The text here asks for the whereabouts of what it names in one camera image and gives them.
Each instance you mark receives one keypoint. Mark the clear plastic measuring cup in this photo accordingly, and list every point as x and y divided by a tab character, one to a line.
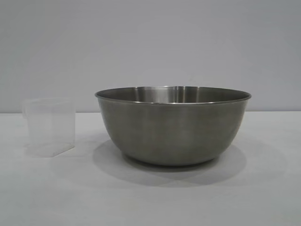
49	127

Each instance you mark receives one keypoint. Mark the stainless steel mixing bowl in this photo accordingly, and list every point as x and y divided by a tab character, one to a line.
172	131

